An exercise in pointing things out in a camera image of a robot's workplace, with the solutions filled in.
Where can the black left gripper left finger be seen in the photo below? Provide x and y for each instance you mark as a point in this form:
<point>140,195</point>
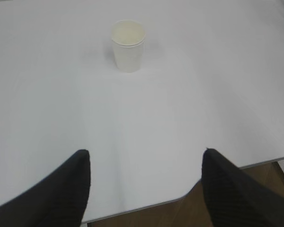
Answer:
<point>59,200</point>

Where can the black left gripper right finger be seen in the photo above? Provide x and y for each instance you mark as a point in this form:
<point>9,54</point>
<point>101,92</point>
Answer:
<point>234,199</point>

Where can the white paper cup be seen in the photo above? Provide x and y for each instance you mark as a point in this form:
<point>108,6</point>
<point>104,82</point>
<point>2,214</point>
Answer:
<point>128,42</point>

